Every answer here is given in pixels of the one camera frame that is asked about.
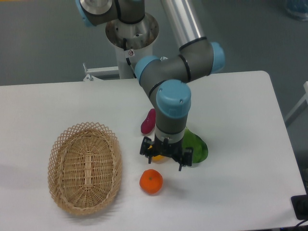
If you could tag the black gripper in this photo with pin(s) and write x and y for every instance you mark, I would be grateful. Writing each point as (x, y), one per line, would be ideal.
(172, 150)

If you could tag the orange mandarin fruit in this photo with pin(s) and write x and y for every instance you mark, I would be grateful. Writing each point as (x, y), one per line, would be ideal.
(151, 181)

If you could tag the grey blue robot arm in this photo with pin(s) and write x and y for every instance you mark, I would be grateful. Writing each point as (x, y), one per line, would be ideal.
(165, 82)

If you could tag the yellow mango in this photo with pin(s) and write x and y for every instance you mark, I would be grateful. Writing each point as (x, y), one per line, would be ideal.
(155, 158)

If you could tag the green bok choy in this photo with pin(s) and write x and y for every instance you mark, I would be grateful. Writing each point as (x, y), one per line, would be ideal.
(200, 149)

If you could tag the purple sweet potato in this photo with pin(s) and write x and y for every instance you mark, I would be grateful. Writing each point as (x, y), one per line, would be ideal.
(149, 123)

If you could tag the woven wicker basket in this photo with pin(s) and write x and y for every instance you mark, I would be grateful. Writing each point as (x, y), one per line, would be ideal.
(85, 169)

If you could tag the black device at table edge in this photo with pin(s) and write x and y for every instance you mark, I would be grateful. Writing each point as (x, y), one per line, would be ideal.
(300, 206)

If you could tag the blue object top right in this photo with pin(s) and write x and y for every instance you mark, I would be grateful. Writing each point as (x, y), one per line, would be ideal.
(298, 9)

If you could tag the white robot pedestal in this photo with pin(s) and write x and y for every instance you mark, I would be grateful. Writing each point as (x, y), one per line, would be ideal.
(131, 42)

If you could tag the white metal frame right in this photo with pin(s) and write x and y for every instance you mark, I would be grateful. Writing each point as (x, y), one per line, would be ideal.
(299, 107)

